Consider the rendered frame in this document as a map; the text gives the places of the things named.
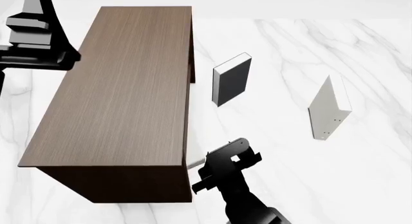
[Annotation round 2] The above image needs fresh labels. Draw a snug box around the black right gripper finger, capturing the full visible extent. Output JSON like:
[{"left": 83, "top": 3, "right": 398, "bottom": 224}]
[
  {"left": 245, "top": 151, "right": 263, "bottom": 167},
  {"left": 191, "top": 176, "right": 216, "bottom": 195}
]

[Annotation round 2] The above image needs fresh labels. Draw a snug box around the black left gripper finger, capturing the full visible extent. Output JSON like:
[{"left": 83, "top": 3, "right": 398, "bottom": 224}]
[{"left": 21, "top": 0, "right": 80, "bottom": 56}]

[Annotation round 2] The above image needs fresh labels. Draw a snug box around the brown wooden cabinet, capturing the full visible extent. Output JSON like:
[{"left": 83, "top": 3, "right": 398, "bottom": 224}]
[{"left": 17, "top": 6, "right": 196, "bottom": 204}]

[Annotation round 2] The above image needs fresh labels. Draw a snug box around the white grey book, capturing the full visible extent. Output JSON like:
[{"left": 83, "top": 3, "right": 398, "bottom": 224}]
[{"left": 308, "top": 75, "right": 353, "bottom": 141}]

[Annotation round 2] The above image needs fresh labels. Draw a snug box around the black book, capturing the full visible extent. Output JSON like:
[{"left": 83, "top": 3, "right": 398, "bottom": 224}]
[{"left": 212, "top": 51, "right": 252, "bottom": 107}]

